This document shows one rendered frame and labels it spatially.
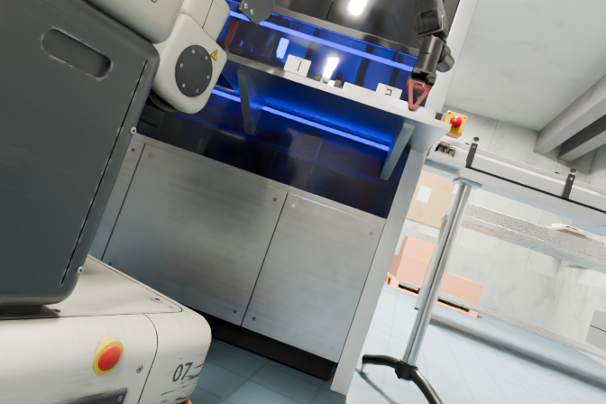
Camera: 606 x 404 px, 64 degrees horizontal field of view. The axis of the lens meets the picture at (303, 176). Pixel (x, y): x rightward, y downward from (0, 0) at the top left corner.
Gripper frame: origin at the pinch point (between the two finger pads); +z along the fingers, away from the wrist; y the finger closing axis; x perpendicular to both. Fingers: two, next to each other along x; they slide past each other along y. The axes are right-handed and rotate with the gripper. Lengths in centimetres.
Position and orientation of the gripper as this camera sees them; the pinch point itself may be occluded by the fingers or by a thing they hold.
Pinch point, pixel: (412, 106)
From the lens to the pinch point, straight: 137.2
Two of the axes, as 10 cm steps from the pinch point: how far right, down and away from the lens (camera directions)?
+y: 0.6, 0.8, 9.9
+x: -9.5, -3.1, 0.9
